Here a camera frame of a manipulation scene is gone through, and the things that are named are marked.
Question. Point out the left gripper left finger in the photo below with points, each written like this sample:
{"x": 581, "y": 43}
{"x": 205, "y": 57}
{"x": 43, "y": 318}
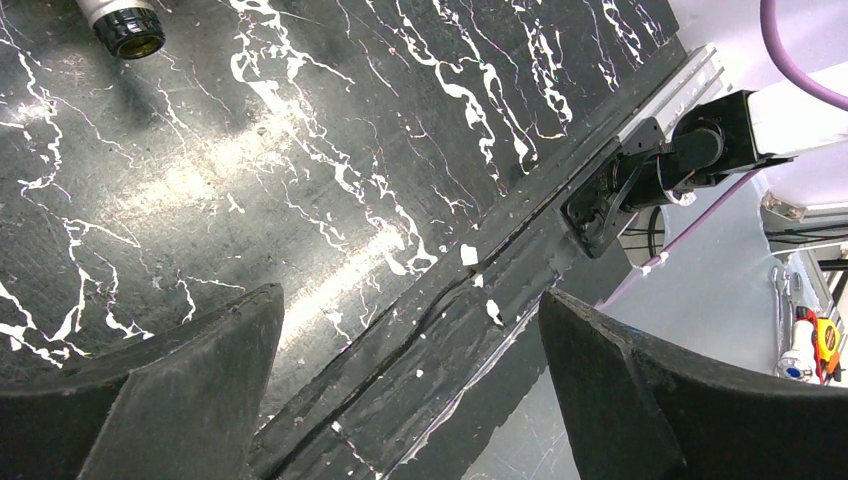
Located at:
{"x": 181, "y": 405}

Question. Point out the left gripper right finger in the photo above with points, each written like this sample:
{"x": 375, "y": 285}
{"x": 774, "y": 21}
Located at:
{"x": 636, "y": 406}

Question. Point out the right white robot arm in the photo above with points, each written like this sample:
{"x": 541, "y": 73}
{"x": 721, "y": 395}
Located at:
{"x": 740, "y": 132}

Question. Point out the dark bottle grey cap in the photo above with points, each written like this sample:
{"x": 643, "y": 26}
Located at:
{"x": 128, "y": 29}

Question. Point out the tools on floor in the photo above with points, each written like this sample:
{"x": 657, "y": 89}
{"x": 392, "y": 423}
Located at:
{"x": 810, "y": 344}

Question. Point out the aluminium frame rail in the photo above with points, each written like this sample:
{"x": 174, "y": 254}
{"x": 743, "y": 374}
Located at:
{"x": 701, "y": 78}

